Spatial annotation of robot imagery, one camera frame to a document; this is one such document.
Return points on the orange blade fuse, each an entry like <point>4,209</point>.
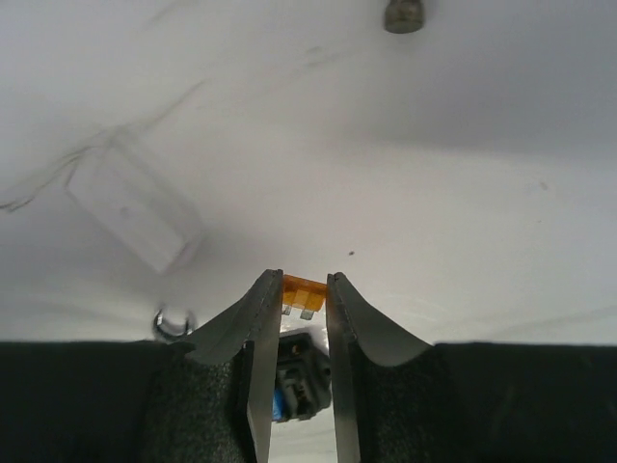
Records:
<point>307,296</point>

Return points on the claw hammer black handle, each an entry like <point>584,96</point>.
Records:
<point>404,16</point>

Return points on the silver open-end wrench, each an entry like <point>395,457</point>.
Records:
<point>163,329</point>

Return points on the blue blade fuse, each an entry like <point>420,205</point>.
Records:
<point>278,410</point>

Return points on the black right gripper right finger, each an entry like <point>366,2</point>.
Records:
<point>360,338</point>

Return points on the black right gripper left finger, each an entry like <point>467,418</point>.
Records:
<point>247,334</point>

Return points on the black fuse box base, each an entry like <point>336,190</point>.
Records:
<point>303,374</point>

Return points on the clear plastic fuse box cover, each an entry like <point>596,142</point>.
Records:
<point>140,208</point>

